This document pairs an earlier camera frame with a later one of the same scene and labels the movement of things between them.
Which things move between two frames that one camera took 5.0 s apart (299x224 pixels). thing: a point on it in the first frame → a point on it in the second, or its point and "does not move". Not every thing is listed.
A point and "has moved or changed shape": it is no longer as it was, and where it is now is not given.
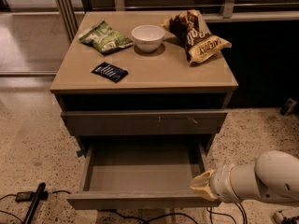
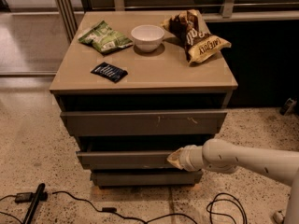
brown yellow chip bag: (191, 29) does not move
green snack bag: (106, 38) does not move
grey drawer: (141, 175) has moved or changed shape
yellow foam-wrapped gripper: (221, 183) → (187, 158)
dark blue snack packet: (112, 72) does not move
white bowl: (148, 37) does not move
